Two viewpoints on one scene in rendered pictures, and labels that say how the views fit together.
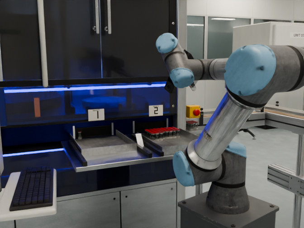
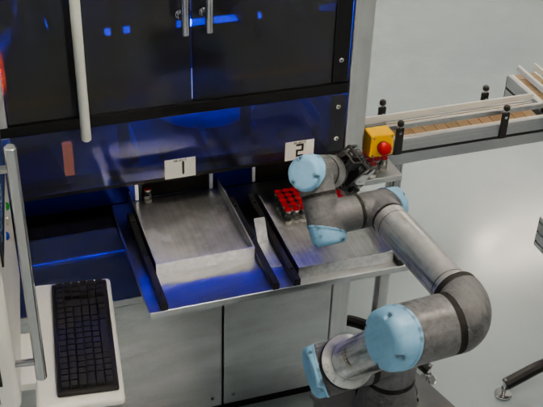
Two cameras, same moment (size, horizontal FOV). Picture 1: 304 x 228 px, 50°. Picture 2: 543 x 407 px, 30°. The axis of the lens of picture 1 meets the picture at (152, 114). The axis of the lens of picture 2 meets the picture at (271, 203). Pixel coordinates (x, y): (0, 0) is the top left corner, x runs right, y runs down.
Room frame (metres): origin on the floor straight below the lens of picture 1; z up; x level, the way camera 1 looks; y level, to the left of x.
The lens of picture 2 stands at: (-0.58, -0.07, 2.48)
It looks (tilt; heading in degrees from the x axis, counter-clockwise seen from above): 34 degrees down; 3
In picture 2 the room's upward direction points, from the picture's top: 2 degrees clockwise
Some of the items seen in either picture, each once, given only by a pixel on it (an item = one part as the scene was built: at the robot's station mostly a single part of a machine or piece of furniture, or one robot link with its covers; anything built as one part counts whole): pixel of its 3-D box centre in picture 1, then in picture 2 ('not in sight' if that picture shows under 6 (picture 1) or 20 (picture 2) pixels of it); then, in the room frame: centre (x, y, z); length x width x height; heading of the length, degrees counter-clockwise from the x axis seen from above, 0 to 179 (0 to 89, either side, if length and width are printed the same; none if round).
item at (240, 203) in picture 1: (227, 191); (388, 388); (1.10, -0.27, 0.84); 0.15 x 0.15 x 0.10
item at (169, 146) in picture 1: (172, 140); (323, 227); (1.63, -0.10, 0.90); 0.34 x 0.26 x 0.04; 22
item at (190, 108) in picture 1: (192, 111); (377, 140); (1.94, -0.24, 0.99); 0.08 x 0.07 x 0.07; 22
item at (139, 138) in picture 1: (143, 142); (267, 241); (1.54, 0.04, 0.91); 0.14 x 0.03 x 0.06; 23
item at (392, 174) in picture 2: (191, 130); (372, 168); (1.99, -0.24, 0.87); 0.14 x 0.13 x 0.02; 22
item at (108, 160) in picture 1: (137, 146); (257, 236); (1.61, 0.07, 0.87); 0.70 x 0.48 x 0.02; 112
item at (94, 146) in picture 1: (101, 141); (189, 224); (1.61, 0.26, 0.90); 0.34 x 0.26 x 0.04; 22
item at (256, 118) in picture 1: (219, 116); (442, 125); (2.18, -0.45, 0.92); 0.69 x 0.16 x 0.16; 112
